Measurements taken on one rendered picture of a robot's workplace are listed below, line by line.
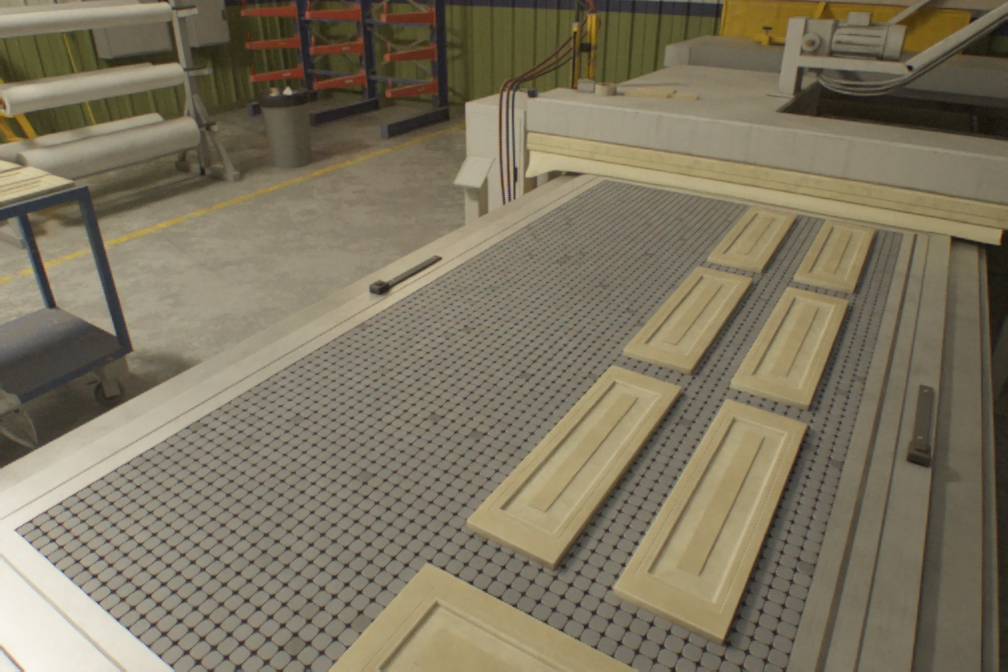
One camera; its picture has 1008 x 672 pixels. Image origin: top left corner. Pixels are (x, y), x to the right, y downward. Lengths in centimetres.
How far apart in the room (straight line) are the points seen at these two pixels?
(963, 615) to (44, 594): 159
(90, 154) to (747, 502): 549
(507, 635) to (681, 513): 43
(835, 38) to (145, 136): 509
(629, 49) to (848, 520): 692
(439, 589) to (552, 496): 30
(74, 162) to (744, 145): 480
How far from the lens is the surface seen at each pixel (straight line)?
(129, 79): 629
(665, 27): 787
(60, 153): 605
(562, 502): 139
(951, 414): 200
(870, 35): 395
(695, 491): 147
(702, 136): 331
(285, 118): 692
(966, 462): 184
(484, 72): 900
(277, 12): 992
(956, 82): 538
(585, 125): 352
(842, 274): 257
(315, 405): 172
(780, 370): 189
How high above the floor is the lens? 184
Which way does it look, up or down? 27 degrees down
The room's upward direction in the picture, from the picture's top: straight up
